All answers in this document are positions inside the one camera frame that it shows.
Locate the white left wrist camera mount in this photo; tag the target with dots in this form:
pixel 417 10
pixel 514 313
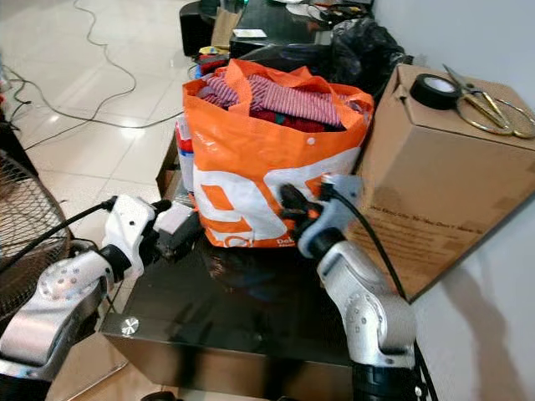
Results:
pixel 129 225

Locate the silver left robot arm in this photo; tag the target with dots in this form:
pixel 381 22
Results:
pixel 50 309

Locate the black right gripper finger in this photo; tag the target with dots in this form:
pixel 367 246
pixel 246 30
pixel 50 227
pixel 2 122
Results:
pixel 293 202

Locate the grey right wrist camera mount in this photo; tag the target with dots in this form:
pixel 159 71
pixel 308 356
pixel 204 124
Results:
pixel 334 215

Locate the black glass table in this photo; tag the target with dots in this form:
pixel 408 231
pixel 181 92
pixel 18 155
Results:
pixel 234 326

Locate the brown paper bag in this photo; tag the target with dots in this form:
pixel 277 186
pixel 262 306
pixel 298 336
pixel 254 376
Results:
pixel 226 29

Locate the large brown cardboard box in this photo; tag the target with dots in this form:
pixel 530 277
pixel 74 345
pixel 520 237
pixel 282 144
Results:
pixel 443 184

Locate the small open cardboard box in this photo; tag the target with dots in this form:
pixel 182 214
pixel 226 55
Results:
pixel 169 180

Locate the silver table screw cap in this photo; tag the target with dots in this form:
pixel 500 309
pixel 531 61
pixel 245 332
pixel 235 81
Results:
pixel 129 326

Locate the clear plastic bottle red label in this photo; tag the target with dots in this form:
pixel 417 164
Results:
pixel 184 159

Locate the red striped folded clothes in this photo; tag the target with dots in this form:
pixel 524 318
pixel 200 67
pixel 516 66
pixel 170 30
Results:
pixel 292 100

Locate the orange white shopping bag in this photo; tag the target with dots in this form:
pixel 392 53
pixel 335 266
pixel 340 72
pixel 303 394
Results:
pixel 251 154

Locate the dark cluttered desk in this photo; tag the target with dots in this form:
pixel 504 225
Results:
pixel 288 18

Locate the grey robot foot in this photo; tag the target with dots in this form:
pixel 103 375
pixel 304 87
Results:
pixel 157 397

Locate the black tape roll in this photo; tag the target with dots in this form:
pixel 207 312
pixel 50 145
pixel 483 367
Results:
pixel 425 96

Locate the gold scissors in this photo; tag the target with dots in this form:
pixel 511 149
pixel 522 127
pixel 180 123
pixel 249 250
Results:
pixel 489 113

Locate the black speaker box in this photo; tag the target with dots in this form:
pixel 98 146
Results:
pixel 194 27

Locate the black garbage bag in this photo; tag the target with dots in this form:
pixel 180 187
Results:
pixel 364 46

